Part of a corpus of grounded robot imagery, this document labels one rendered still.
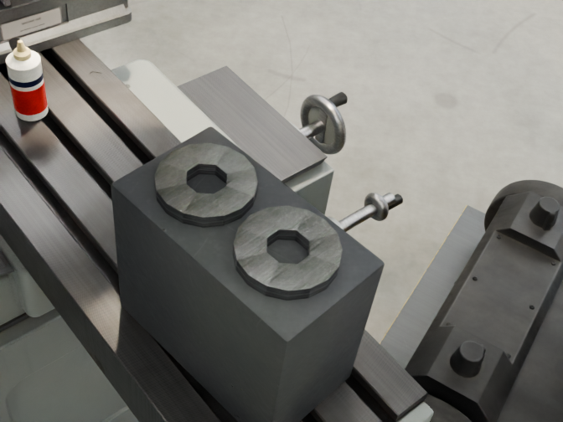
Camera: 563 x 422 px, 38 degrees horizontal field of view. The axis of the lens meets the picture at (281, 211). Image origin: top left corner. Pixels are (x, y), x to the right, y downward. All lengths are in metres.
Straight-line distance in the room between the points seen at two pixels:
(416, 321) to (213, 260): 0.92
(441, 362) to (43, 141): 0.65
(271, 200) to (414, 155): 1.73
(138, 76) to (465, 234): 0.76
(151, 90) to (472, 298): 0.61
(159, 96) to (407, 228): 1.12
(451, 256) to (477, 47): 1.36
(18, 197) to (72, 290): 0.15
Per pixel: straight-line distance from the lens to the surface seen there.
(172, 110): 1.25
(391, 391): 0.85
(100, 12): 1.22
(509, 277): 1.42
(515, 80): 2.82
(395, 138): 2.48
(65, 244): 0.94
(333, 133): 1.52
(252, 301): 0.66
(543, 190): 1.58
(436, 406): 1.24
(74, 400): 1.36
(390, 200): 1.58
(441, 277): 1.63
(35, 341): 1.17
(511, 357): 1.33
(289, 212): 0.70
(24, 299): 1.07
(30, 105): 1.06
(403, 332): 1.54
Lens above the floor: 1.64
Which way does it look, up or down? 48 degrees down
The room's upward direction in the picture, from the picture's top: 8 degrees clockwise
